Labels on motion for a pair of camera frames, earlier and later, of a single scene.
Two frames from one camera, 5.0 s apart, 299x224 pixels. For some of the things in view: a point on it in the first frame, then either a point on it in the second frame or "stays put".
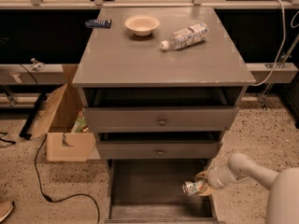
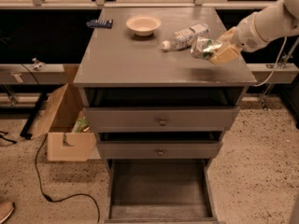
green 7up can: (193, 188) -> (205, 48)
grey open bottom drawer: (150, 191) stays put
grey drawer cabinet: (160, 87) stays put
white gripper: (214, 178) -> (247, 35)
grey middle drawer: (158, 149) stays put
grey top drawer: (161, 119) stays put
